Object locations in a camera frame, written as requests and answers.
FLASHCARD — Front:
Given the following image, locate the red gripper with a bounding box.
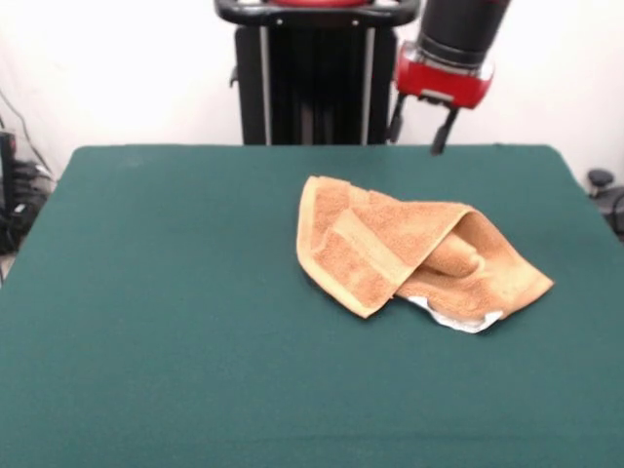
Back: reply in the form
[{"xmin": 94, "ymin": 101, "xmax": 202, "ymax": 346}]
[{"xmin": 387, "ymin": 41, "xmax": 496, "ymax": 157}]

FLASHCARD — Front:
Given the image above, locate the orange terry towel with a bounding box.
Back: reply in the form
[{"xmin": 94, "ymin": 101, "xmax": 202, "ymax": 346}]
[{"xmin": 295, "ymin": 175, "xmax": 556, "ymax": 335}]

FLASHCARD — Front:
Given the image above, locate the black office chair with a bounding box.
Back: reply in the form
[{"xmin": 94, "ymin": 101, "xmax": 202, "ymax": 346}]
[{"xmin": 586, "ymin": 168, "xmax": 624, "ymax": 231}]

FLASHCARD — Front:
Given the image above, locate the dark green table cloth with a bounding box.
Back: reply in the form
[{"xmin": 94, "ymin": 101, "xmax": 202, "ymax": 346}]
[{"xmin": 0, "ymin": 143, "xmax": 624, "ymax": 468}]

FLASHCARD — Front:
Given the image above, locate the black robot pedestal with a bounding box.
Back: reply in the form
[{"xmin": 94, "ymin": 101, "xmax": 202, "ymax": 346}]
[{"xmin": 213, "ymin": 0, "xmax": 419, "ymax": 146}]

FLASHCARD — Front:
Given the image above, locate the black electronics with cables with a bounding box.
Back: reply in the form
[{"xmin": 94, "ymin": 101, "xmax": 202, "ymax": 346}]
[{"xmin": 0, "ymin": 87, "xmax": 58, "ymax": 257}]

